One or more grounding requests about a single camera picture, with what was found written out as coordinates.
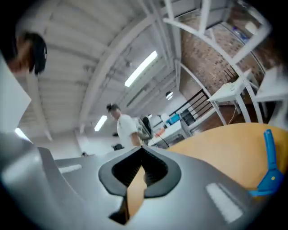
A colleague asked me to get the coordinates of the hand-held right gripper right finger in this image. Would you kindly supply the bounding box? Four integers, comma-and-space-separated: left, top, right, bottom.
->
129, 145, 266, 230

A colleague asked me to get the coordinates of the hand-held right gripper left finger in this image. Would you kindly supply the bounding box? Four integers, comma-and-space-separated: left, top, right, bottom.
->
54, 146, 144, 230

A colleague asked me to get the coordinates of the blue plastic packet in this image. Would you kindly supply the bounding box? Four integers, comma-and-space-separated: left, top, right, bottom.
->
166, 113, 181, 126

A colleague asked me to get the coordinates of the long ceiling light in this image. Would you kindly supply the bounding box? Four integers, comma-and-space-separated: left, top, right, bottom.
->
124, 50, 158, 88
94, 115, 108, 132
14, 127, 30, 142

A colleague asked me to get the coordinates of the white background desk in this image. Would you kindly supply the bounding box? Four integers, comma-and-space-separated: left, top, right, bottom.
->
146, 120, 190, 147

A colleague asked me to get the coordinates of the black office chair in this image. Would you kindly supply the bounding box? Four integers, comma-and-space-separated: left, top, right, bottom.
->
141, 116, 154, 137

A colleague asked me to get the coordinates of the blue plastic squeegee tool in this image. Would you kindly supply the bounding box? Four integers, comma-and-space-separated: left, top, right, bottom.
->
248, 129, 285, 197

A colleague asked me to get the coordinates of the small white table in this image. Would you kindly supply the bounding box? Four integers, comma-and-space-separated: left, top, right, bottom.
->
207, 68, 260, 124

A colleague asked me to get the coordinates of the person's face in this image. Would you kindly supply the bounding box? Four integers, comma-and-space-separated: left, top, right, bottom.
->
12, 37, 35, 73

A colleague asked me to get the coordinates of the white metal shelf rack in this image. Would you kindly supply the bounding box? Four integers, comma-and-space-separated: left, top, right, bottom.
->
162, 0, 288, 132

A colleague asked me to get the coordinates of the blue label water bottle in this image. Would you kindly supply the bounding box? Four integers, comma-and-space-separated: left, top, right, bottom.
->
232, 25, 248, 44

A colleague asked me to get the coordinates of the white cup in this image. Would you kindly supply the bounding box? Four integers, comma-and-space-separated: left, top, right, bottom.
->
244, 21, 258, 35

